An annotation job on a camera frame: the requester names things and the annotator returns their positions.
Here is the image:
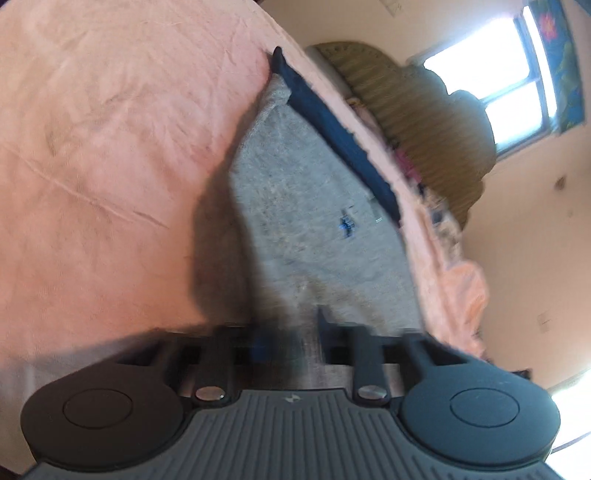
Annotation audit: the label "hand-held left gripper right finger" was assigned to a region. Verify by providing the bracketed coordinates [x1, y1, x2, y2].
[316, 305, 444, 407]

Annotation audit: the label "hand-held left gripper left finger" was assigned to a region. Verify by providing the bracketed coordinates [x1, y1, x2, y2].
[115, 325, 287, 407]

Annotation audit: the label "grey shorts with navy waistband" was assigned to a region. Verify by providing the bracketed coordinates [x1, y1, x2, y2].
[228, 46, 423, 398]

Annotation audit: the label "pile of mixed clothes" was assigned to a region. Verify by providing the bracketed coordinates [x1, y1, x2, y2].
[346, 95, 462, 241]

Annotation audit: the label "olive striped headboard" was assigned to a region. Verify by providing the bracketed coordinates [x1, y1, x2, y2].
[307, 41, 498, 232]

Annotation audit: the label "pink bed sheet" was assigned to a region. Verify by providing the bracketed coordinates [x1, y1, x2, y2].
[0, 0, 490, 472]

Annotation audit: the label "window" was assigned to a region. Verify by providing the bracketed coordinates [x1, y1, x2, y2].
[406, 7, 561, 160]

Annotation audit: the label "blue floral curtain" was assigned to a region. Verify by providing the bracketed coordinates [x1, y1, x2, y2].
[526, 0, 587, 132]

